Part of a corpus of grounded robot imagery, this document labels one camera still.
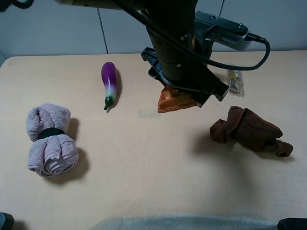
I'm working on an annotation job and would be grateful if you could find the orange toy waffle wedge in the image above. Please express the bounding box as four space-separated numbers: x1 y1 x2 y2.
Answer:
157 86 197 113

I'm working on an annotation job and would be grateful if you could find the black camera cable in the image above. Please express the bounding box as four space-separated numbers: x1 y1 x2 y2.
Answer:
112 0 271 93

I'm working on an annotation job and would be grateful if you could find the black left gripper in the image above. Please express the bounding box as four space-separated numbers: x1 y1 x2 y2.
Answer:
141 47 229 107

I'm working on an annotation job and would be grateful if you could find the black band on towel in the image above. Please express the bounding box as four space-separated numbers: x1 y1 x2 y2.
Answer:
37 128 65 140

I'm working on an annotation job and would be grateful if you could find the black base corner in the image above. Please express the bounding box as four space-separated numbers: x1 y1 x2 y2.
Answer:
0 212 14 230
277 218 307 230

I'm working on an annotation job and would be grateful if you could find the grey robot base front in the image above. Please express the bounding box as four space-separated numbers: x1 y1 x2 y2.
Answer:
92 214 278 230

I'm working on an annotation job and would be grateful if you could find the crumpled brown cloth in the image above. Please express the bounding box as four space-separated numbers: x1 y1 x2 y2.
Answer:
210 106 293 157

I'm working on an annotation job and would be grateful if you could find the rolled pink towel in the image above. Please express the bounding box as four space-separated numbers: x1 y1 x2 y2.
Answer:
26 103 79 178

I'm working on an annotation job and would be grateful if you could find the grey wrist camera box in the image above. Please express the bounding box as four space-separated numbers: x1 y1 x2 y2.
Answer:
194 11 251 51

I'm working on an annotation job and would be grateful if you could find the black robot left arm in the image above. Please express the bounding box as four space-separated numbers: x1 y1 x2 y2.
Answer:
59 0 228 107

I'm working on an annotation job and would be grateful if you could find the purple toy eggplant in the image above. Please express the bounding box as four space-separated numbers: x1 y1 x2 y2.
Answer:
101 62 118 110

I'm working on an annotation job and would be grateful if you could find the clear snack packet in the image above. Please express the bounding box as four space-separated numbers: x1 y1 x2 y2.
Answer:
227 69 244 94

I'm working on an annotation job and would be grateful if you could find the black right base corner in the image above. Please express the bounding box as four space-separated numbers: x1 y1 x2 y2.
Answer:
277 218 307 230

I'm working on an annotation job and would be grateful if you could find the black left base corner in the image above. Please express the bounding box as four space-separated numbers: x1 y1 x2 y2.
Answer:
0 212 14 230

